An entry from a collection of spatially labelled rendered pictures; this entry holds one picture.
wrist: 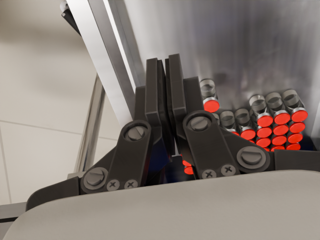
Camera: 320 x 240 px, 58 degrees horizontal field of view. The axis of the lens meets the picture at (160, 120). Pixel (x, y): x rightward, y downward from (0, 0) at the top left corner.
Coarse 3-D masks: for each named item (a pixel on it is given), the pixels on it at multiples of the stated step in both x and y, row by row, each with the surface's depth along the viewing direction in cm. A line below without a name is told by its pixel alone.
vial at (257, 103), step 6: (258, 96) 41; (252, 102) 41; (258, 102) 40; (264, 102) 40; (252, 108) 41; (258, 108) 40; (264, 108) 39; (258, 114) 40; (264, 114) 39; (258, 120) 39; (264, 120) 39; (270, 120) 39; (264, 126) 40
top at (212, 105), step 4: (208, 100) 37; (212, 100) 36; (216, 100) 37; (204, 104) 37; (208, 104) 37; (212, 104) 37; (216, 104) 37; (204, 108) 37; (208, 108) 37; (212, 108) 37; (216, 108) 37
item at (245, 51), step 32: (128, 0) 32; (160, 0) 32; (192, 0) 32; (224, 0) 32; (256, 0) 32; (288, 0) 32; (128, 32) 35; (160, 32) 35; (192, 32) 35; (224, 32) 35; (256, 32) 35; (288, 32) 35; (128, 64) 34; (192, 64) 38; (224, 64) 38; (256, 64) 38; (288, 64) 38; (224, 96) 42
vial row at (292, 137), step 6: (288, 126) 42; (288, 132) 42; (300, 132) 42; (252, 138) 43; (258, 138) 42; (264, 138) 42; (276, 138) 42; (282, 138) 42; (288, 138) 42; (294, 138) 42; (300, 138) 42; (258, 144) 42; (264, 144) 42; (276, 144) 42
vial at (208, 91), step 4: (204, 80) 39; (208, 80) 39; (200, 84) 40; (204, 84) 39; (208, 84) 39; (212, 84) 39; (200, 88) 39; (204, 88) 38; (208, 88) 38; (212, 88) 38; (204, 92) 38; (208, 92) 37; (212, 92) 37; (216, 92) 38; (204, 96) 38; (208, 96) 37; (212, 96) 37; (216, 96) 37; (204, 100) 37
